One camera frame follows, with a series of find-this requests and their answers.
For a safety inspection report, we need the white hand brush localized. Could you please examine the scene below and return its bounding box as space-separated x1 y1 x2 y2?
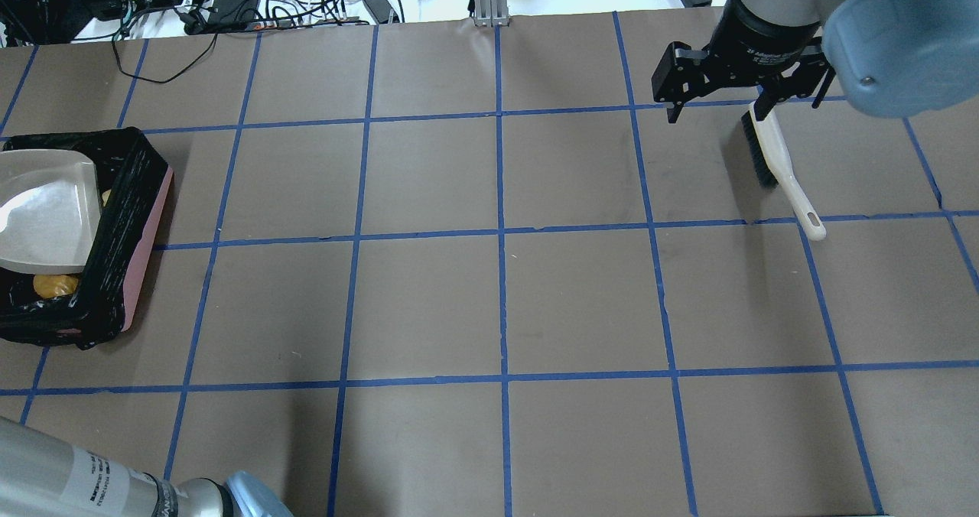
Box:
741 101 828 242

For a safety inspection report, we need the orange trash ball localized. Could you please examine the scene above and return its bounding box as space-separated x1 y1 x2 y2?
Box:
31 275 80 300

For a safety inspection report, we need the white plastic dustpan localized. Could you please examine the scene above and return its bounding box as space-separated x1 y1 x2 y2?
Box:
1 148 102 275

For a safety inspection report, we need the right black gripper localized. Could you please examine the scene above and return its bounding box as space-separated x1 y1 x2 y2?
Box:
651 0 836 124

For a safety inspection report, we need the bin with black bag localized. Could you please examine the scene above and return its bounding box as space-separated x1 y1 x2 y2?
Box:
1 126 174 350

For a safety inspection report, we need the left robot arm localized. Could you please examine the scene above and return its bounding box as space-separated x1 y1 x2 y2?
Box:
1 418 293 516

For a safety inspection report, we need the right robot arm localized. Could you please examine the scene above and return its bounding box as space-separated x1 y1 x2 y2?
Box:
651 0 978 123

